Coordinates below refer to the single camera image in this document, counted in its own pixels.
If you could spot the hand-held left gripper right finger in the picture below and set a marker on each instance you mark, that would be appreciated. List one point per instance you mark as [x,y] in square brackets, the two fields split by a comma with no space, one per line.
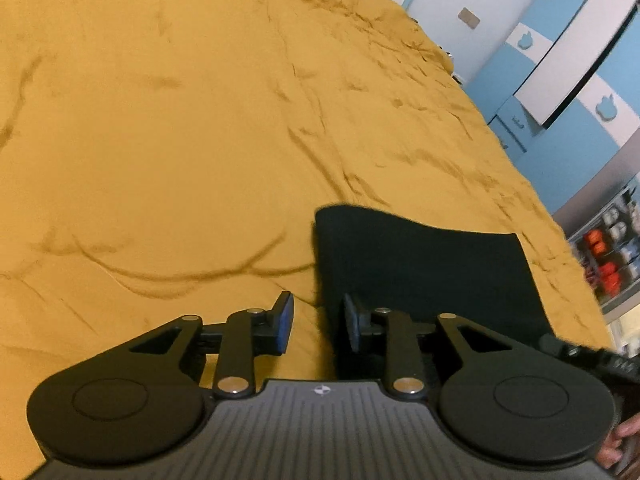
[353,324]

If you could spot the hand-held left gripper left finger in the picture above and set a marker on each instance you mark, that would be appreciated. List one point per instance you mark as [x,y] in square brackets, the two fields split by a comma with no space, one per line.
[285,322]

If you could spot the black pants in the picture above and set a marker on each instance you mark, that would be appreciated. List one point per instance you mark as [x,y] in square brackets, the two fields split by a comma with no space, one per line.
[425,270]

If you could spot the person's right hand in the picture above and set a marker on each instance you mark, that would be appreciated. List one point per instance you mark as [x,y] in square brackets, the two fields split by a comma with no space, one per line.
[617,442]

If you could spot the shelf of small red items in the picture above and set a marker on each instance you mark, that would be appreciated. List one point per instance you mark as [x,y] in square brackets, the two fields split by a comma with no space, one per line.
[607,255]

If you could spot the yellow bed blanket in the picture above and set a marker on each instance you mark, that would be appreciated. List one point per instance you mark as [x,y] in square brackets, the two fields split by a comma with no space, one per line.
[175,135]

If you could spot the blue white wardrobe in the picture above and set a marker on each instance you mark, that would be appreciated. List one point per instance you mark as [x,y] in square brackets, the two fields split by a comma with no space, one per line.
[565,60]

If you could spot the beige wall switch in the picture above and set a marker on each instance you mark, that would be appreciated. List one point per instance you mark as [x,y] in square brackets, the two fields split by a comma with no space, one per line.
[469,17]

